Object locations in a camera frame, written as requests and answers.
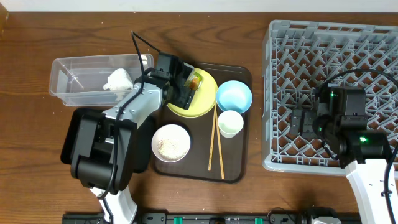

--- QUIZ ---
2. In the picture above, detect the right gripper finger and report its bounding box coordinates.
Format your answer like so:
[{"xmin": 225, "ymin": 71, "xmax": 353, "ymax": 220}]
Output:
[
  {"xmin": 289, "ymin": 109, "xmax": 303, "ymax": 136},
  {"xmin": 302, "ymin": 110, "xmax": 316, "ymax": 139}
]

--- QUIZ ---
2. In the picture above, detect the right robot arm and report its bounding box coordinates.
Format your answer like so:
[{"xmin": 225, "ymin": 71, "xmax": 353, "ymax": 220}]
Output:
[{"xmin": 290, "ymin": 101, "xmax": 397, "ymax": 223}]

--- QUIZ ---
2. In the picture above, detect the yellow plate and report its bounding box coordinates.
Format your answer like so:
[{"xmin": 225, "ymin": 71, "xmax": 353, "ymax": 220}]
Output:
[{"xmin": 167, "ymin": 68, "xmax": 218, "ymax": 118}]

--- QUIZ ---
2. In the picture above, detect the right wooden chopstick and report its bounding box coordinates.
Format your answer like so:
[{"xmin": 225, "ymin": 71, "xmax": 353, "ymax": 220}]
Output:
[{"xmin": 215, "ymin": 114, "xmax": 224, "ymax": 180}]

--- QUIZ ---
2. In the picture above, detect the clear plastic bin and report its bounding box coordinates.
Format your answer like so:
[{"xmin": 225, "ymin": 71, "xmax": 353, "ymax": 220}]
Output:
[{"xmin": 49, "ymin": 54, "xmax": 141, "ymax": 106}]

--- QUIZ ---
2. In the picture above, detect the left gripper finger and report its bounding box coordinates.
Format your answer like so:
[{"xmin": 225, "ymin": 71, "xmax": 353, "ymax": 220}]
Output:
[
  {"xmin": 174, "ymin": 87, "xmax": 196, "ymax": 110},
  {"xmin": 181, "ymin": 62, "xmax": 195, "ymax": 87}
]

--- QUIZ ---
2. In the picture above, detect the dark brown tray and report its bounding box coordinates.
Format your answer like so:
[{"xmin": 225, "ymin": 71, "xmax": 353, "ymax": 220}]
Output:
[{"xmin": 150, "ymin": 60, "xmax": 253, "ymax": 184}]

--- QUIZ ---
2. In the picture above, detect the left wooden chopstick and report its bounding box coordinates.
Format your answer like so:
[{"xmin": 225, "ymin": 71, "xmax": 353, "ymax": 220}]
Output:
[{"xmin": 208, "ymin": 103, "xmax": 217, "ymax": 171}]

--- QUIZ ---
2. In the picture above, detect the grey dishwasher rack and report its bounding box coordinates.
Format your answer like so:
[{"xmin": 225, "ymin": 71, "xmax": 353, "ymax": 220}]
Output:
[{"xmin": 262, "ymin": 20, "xmax": 397, "ymax": 176}]

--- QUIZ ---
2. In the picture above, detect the light blue bowl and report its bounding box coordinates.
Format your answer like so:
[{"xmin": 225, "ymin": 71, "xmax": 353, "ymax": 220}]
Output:
[{"xmin": 216, "ymin": 80, "xmax": 253, "ymax": 114}]

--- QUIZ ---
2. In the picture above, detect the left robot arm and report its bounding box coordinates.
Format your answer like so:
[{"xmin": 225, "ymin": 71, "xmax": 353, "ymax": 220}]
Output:
[{"xmin": 61, "ymin": 62, "xmax": 195, "ymax": 223}]

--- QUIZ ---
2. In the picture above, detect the black plastic bin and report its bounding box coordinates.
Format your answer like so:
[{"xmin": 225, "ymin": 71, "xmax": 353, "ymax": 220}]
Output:
[{"xmin": 61, "ymin": 108, "xmax": 156, "ymax": 178}]

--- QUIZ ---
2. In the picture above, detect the white tissue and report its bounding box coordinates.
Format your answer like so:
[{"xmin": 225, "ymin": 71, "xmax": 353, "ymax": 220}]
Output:
[{"xmin": 103, "ymin": 68, "xmax": 134, "ymax": 91}]

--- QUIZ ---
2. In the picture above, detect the white cup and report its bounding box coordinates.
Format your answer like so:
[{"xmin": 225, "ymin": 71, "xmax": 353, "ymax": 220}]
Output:
[{"xmin": 218, "ymin": 110, "xmax": 244, "ymax": 138}]

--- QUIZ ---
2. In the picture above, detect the wooden chopstick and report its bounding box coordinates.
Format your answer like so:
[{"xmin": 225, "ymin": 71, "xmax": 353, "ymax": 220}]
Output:
[
  {"xmin": 208, "ymin": 103, "xmax": 217, "ymax": 171},
  {"xmin": 215, "ymin": 114, "xmax": 224, "ymax": 180}
]

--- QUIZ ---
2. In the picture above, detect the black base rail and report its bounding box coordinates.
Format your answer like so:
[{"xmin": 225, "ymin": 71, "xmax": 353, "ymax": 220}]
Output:
[{"xmin": 61, "ymin": 207, "xmax": 363, "ymax": 224}]

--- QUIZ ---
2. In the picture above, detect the pile of rice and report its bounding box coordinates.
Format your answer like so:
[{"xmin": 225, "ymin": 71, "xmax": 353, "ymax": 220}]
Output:
[{"xmin": 157, "ymin": 139, "xmax": 186, "ymax": 161}]

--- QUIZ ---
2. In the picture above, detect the white pink bowl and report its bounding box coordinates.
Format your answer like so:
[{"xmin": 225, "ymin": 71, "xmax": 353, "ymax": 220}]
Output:
[{"xmin": 151, "ymin": 124, "xmax": 191, "ymax": 163}]

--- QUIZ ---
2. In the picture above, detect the green yellow snack wrapper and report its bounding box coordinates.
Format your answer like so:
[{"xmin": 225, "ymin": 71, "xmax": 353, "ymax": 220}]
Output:
[{"xmin": 184, "ymin": 72, "xmax": 203, "ymax": 90}]

